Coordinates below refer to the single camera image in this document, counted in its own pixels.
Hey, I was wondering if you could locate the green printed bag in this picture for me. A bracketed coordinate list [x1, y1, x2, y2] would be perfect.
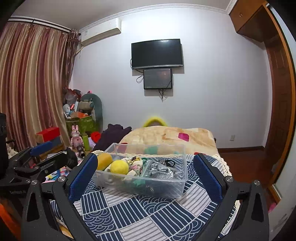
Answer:
[66, 115, 97, 141]

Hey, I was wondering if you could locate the green bottle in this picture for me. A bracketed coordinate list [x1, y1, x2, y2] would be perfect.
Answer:
[83, 133, 91, 151]

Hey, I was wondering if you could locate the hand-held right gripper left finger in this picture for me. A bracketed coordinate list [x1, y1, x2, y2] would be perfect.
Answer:
[21, 153, 98, 241]

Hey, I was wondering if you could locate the large black television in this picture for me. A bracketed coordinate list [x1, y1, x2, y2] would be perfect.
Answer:
[131, 39, 184, 70]

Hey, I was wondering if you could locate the tan cushion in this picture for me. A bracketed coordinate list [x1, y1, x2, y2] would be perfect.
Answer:
[77, 100, 94, 113]

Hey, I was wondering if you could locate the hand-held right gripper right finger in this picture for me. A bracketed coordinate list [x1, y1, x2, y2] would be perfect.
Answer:
[193, 153, 270, 241]

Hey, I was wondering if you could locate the blue white plush toy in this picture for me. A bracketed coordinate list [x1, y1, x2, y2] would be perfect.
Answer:
[62, 104, 73, 117]

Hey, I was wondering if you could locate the white flower hair piece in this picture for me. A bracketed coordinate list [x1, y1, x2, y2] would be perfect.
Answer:
[122, 156, 145, 180]

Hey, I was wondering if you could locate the grey green plush bolster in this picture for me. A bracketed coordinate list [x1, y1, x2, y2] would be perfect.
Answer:
[81, 93, 103, 131]

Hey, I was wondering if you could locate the clear plastic storage box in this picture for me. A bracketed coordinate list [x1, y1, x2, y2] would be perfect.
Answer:
[91, 143, 188, 198]

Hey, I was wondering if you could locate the small black monitor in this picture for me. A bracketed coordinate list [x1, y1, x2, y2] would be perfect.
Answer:
[143, 68, 173, 90]

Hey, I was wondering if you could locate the blue white patterned cloth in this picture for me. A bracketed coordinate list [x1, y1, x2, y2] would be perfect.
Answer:
[50, 153, 241, 241]

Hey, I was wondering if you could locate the blue box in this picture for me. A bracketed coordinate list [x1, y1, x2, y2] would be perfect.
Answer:
[44, 137, 63, 149]

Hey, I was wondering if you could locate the red box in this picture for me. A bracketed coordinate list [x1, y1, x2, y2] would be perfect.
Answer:
[35, 127, 61, 142]

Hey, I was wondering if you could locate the curtain rod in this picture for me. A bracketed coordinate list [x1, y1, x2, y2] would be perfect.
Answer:
[8, 16, 72, 32]

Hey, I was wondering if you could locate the wooden door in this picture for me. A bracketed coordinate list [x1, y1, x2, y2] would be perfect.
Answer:
[264, 7, 294, 186]

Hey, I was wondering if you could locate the dark purple garment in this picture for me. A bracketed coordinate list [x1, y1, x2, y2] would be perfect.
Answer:
[94, 123, 132, 151]

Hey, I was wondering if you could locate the striped brown curtain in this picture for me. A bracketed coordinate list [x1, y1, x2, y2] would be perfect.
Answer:
[0, 22, 77, 151]

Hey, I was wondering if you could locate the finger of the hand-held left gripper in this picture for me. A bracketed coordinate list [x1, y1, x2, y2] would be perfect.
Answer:
[13, 141, 53, 166]
[32, 148, 78, 180]

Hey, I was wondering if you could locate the yellow plush toy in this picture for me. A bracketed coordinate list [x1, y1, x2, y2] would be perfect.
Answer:
[142, 116, 169, 128]

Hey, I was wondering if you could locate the white air conditioner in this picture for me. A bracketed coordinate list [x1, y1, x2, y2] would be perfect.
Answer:
[79, 18, 122, 45]

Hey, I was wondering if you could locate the beige printed blanket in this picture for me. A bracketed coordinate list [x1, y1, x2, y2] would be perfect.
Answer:
[119, 126, 216, 156]

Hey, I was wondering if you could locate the dark red bag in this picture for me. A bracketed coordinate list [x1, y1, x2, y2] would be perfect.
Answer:
[64, 88, 81, 105]

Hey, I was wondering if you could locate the wooden overhead cabinet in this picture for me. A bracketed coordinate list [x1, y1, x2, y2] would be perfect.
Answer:
[229, 0, 278, 42]

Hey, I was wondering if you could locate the black cable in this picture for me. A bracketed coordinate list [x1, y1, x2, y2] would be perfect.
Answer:
[158, 89, 170, 102]
[129, 58, 145, 83]

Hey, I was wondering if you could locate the pile of colourful books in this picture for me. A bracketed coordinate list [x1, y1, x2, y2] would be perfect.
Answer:
[45, 166, 72, 183]

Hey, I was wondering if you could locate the lemon yellow soft ball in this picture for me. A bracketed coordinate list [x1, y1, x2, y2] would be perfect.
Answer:
[110, 160, 129, 175]

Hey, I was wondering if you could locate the pink bunny toy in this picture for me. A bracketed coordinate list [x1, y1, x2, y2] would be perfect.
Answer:
[70, 125, 83, 147]

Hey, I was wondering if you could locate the green knit sock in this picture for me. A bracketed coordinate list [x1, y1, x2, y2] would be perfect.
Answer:
[129, 156, 151, 189]

